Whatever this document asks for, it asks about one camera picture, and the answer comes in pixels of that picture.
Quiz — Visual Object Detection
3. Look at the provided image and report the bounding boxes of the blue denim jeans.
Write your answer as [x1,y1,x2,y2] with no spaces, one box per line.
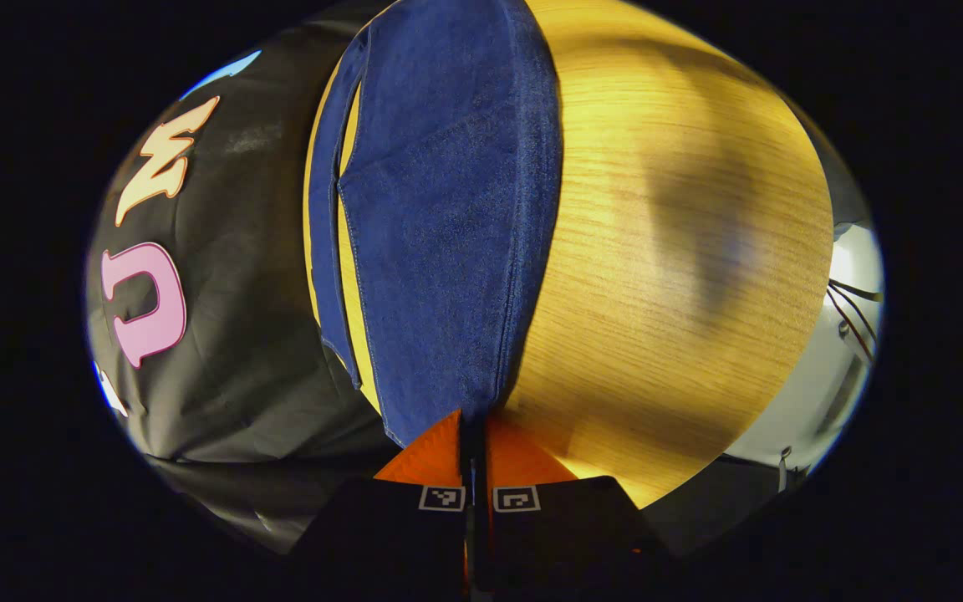
[303,0,565,449]

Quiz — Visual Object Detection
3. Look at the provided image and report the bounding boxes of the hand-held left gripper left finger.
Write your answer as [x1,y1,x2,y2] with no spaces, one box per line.
[288,409,473,600]

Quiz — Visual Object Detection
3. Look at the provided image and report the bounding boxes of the thin dark cables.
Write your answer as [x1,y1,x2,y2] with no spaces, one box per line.
[827,279,884,365]

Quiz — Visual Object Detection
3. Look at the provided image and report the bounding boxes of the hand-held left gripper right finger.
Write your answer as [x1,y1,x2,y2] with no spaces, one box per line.
[474,413,676,600]

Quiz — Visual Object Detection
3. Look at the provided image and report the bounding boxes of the black backdrop cloth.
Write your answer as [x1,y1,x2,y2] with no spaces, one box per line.
[84,13,403,554]

